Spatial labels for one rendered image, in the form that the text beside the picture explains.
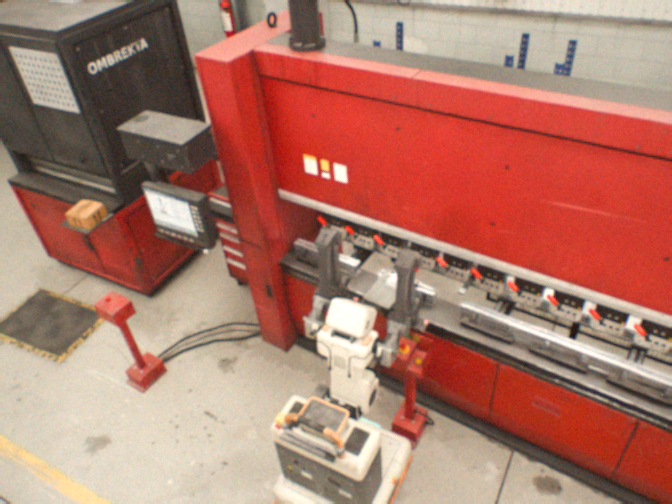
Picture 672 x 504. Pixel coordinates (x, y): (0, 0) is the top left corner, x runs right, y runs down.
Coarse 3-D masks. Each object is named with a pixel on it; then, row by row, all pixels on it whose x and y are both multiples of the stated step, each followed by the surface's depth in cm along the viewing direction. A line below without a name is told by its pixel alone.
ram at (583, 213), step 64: (320, 128) 302; (384, 128) 277; (448, 128) 256; (512, 128) 240; (320, 192) 332; (384, 192) 302; (448, 192) 278; (512, 192) 257; (576, 192) 239; (640, 192) 223; (512, 256) 278; (576, 256) 257; (640, 256) 239
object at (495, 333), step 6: (468, 318) 322; (462, 324) 321; (468, 324) 319; (474, 324) 318; (480, 324) 318; (480, 330) 316; (486, 330) 314; (492, 330) 314; (498, 330) 314; (492, 336) 313; (498, 336) 311; (504, 336) 310; (510, 336) 310; (510, 342) 308
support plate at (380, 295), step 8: (384, 272) 344; (384, 280) 339; (376, 288) 334; (384, 288) 333; (368, 296) 329; (376, 296) 328; (384, 296) 328; (392, 296) 327; (376, 304) 324; (384, 304) 323; (392, 304) 323
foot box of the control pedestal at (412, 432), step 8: (400, 408) 370; (416, 408) 369; (400, 416) 365; (424, 416) 365; (392, 424) 364; (400, 424) 361; (408, 424) 360; (416, 424) 360; (424, 424) 371; (392, 432) 369; (400, 432) 365; (408, 432) 360; (416, 432) 356; (408, 440) 363; (416, 440) 362
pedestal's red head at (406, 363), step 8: (408, 344) 327; (416, 344) 328; (408, 352) 322; (416, 352) 327; (424, 352) 325; (400, 360) 321; (408, 360) 322; (424, 360) 316; (400, 368) 325; (408, 368) 323; (416, 368) 322; (424, 368) 322; (416, 376) 322
